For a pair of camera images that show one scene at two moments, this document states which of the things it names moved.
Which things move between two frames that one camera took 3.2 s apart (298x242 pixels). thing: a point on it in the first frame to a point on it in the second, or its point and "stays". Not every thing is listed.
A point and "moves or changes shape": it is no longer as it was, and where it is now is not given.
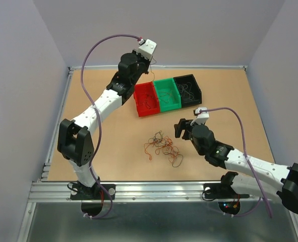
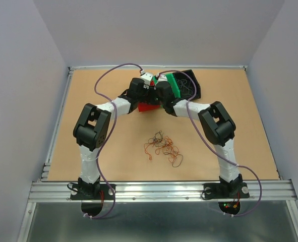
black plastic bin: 189,90 moves or changes shape
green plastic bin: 168,95 moves or changes shape
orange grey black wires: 159,141 stays
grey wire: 187,96 moves or changes shape
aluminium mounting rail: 52,191 stays
